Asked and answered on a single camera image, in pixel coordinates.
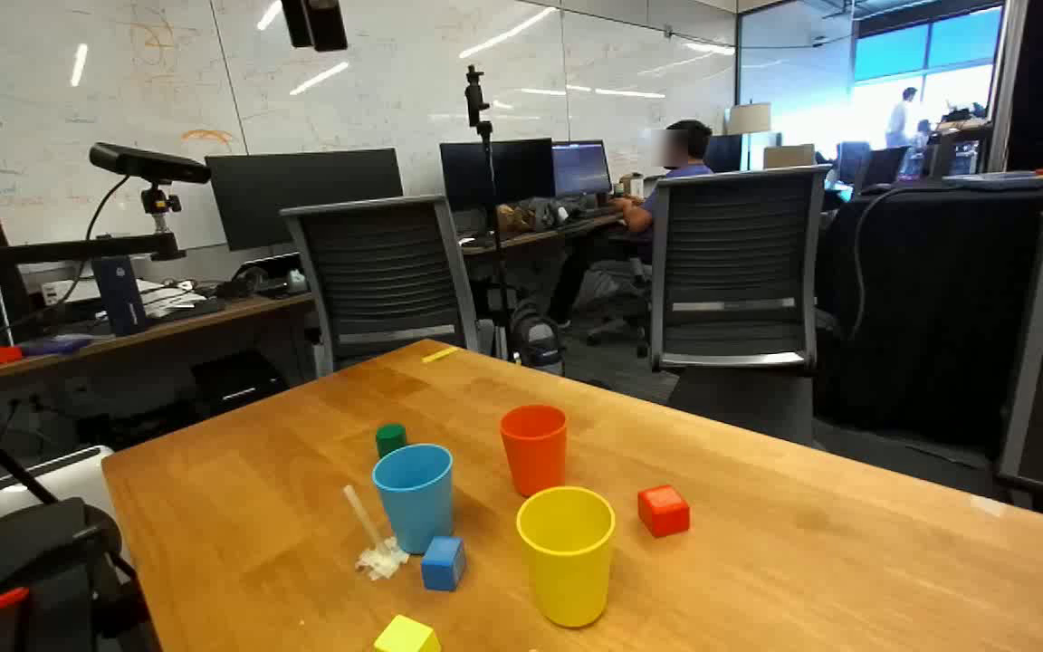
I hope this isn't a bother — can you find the orange plastic cup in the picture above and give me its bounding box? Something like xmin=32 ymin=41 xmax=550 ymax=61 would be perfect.
xmin=495 ymin=402 xmax=571 ymax=500

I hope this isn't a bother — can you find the yellow plastic cup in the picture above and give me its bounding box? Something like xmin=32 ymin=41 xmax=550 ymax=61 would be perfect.
xmin=512 ymin=480 xmax=619 ymax=631

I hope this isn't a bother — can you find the blue plastic cup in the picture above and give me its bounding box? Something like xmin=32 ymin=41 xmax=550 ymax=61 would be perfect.
xmin=368 ymin=440 xmax=458 ymax=556

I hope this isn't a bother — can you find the lit computer monitor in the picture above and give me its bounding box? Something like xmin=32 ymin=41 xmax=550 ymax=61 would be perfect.
xmin=550 ymin=136 xmax=613 ymax=201

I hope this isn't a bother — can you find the seated person in blue shirt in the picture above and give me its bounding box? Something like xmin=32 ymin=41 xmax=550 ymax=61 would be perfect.
xmin=543 ymin=117 xmax=717 ymax=331

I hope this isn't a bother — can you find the red cube block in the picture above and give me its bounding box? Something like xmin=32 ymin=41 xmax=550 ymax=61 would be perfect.
xmin=632 ymin=480 xmax=694 ymax=541

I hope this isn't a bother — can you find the blue cube block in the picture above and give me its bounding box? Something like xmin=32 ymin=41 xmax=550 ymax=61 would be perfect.
xmin=415 ymin=532 xmax=471 ymax=594

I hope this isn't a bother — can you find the wide dark computer monitor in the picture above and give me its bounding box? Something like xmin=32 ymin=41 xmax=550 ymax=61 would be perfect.
xmin=201 ymin=143 xmax=404 ymax=252

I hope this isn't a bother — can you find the white table lamp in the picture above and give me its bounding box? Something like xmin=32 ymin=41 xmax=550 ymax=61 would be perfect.
xmin=729 ymin=96 xmax=776 ymax=136

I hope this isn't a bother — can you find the cardboard box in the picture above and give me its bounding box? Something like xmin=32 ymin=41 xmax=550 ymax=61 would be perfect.
xmin=759 ymin=140 xmax=817 ymax=175

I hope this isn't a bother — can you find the yellow cube block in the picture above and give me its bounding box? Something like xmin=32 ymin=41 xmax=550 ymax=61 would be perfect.
xmin=368 ymin=611 xmax=446 ymax=652

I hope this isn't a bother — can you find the wooden office desk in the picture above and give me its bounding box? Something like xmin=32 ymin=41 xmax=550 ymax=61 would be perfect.
xmin=0 ymin=287 xmax=320 ymax=393

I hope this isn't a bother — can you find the black hanging box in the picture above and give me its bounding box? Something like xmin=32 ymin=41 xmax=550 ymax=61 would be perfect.
xmin=280 ymin=0 xmax=352 ymax=55

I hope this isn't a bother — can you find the distant standing person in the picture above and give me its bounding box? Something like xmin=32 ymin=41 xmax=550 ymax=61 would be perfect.
xmin=885 ymin=83 xmax=920 ymax=153

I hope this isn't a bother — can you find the black tripod pole with camera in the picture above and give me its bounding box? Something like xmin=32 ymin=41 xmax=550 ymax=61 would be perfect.
xmin=458 ymin=61 xmax=513 ymax=357

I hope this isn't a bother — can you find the black stereo camera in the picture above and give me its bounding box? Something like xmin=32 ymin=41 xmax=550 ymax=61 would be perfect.
xmin=87 ymin=136 xmax=215 ymax=189

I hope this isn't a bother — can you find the black frame with red clamps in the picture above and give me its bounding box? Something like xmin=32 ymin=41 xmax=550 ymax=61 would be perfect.
xmin=0 ymin=210 xmax=188 ymax=366

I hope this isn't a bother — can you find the black device with red handle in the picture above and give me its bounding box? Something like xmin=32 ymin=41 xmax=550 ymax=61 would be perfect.
xmin=0 ymin=500 xmax=155 ymax=652

